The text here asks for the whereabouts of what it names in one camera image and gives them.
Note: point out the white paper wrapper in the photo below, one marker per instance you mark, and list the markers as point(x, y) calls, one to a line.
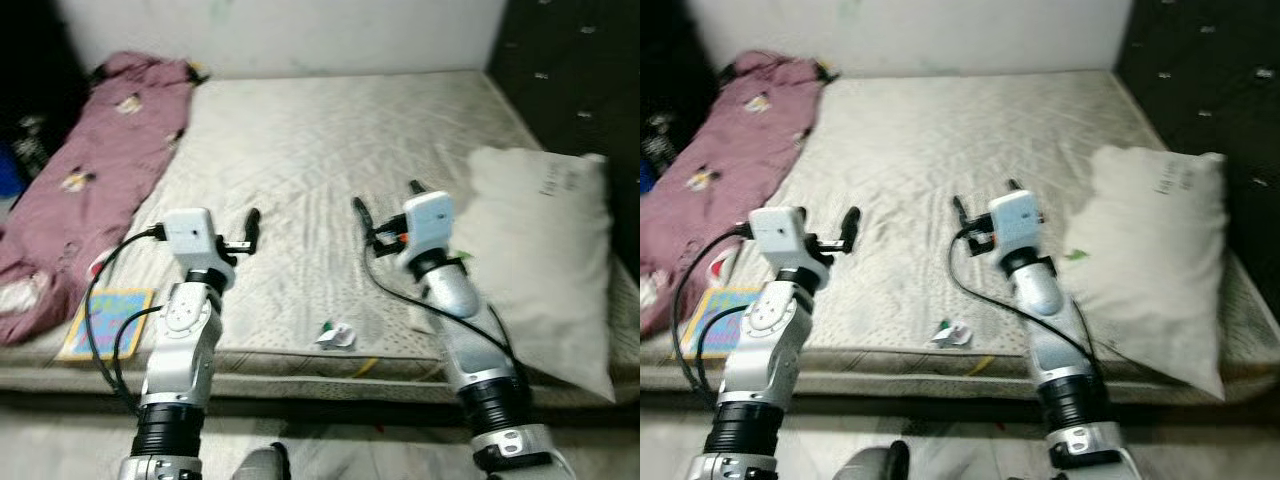
point(952, 335)
point(338, 336)

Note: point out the colourful children's book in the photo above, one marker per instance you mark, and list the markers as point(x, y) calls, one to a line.
point(75, 335)
point(735, 300)

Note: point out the white pillow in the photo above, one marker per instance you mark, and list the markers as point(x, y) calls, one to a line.
point(1150, 250)
point(540, 250)

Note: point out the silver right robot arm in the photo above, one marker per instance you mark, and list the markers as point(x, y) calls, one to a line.
point(1040, 290)
point(455, 295)

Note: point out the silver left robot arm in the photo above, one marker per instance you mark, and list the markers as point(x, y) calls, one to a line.
point(770, 345)
point(185, 345)

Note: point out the white quilted mattress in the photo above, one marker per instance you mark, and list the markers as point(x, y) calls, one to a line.
point(300, 150)
point(930, 150)

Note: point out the purple printed blanket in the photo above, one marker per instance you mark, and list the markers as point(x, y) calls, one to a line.
point(100, 170)
point(730, 170)

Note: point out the black tufted headboard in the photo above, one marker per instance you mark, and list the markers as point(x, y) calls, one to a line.
point(1200, 90)
point(570, 90)

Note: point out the black bag with white print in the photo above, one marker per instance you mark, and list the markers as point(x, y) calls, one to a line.
point(662, 140)
point(30, 140)

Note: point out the silver robot left leg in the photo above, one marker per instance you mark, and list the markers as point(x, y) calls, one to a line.
point(870, 462)
point(262, 464)

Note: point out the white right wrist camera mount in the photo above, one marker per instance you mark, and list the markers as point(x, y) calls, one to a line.
point(430, 218)
point(1015, 215)

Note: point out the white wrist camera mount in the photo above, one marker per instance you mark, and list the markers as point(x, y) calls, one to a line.
point(430, 218)
point(780, 232)
point(190, 232)
point(1015, 215)

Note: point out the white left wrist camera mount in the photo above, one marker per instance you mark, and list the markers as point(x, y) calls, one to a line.
point(780, 232)
point(190, 232)

